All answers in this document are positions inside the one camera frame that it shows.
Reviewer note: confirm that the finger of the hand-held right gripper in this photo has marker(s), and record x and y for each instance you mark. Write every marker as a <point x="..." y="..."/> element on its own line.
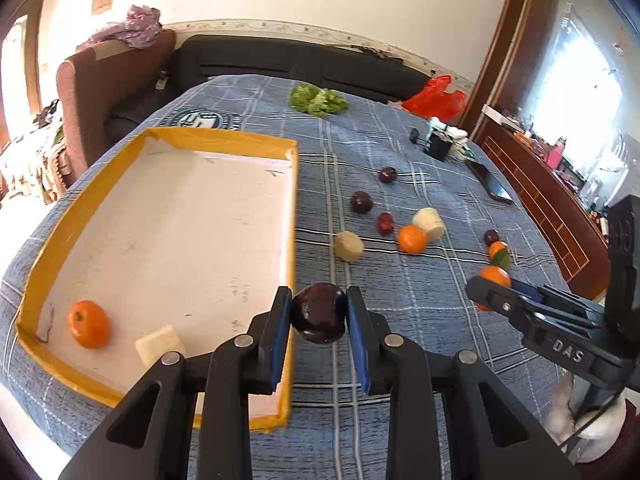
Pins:
<point x="570" y="302"/>
<point x="500" y="302"/>

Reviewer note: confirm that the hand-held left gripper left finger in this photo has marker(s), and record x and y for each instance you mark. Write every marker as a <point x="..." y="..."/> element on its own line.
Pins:
<point x="282" y="340"/>

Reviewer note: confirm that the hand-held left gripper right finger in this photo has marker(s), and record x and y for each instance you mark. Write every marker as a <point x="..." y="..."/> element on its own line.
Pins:
<point x="357" y="340"/>

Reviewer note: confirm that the large dark purple plum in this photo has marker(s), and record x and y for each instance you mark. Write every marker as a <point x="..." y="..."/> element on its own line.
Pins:
<point x="318" y="312"/>

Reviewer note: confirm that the orange mandarin with green leaf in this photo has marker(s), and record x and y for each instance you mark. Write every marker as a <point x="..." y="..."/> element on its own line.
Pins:
<point x="498" y="251"/>

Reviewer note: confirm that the small dark red plum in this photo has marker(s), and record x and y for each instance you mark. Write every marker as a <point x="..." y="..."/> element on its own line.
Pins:
<point x="492" y="236"/>
<point x="387" y="174"/>
<point x="385" y="223"/>

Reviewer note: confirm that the beige sugarcane chunk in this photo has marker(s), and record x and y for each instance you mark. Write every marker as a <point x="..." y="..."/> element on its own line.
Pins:
<point x="349" y="245"/>

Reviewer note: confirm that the white sugarcane chunk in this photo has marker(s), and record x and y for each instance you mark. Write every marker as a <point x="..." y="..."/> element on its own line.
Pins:
<point x="159" y="342"/>
<point x="429" y="223"/>

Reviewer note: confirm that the yellow-edged cardboard tray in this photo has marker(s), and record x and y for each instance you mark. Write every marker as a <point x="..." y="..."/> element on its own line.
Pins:
<point x="175" y="225"/>

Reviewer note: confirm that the brown wooden cabinet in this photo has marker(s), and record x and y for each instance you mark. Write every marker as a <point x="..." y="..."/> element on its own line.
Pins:
<point x="545" y="200"/>

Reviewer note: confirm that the black smartphone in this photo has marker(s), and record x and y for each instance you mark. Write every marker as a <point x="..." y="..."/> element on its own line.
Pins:
<point x="490" y="182"/>

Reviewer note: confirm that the white rounded object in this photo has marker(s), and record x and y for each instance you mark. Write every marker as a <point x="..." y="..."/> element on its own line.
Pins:
<point x="600" y="435"/>

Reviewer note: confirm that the white and green containers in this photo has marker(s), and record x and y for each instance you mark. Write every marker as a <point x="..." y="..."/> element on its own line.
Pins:
<point x="460" y="142"/>

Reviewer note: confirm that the small black box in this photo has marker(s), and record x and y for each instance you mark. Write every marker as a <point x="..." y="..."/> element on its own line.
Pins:
<point x="440" y="146"/>

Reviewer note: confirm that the red plastic bag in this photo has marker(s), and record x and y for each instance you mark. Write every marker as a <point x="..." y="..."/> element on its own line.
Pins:
<point x="435" y="100"/>

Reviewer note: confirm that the green lettuce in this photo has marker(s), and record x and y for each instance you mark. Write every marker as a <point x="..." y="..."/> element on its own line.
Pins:
<point x="317" y="100"/>

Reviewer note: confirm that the black sofa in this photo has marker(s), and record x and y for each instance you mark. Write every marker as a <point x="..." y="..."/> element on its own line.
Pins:
<point x="280" y="62"/>

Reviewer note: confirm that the brown armchair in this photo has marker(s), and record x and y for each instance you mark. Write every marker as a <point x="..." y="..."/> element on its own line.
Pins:
<point x="110" y="90"/>

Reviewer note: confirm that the pile of patterned cloths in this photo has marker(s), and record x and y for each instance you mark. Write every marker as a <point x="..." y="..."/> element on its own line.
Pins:
<point x="30" y="160"/>

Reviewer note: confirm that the purple floral cloth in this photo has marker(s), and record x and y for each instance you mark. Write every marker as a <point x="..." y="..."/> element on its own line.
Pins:
<point x="137" y="27"/>

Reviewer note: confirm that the small wall sign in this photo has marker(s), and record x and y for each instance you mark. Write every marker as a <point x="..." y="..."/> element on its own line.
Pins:
<point x="103" y="0"/>

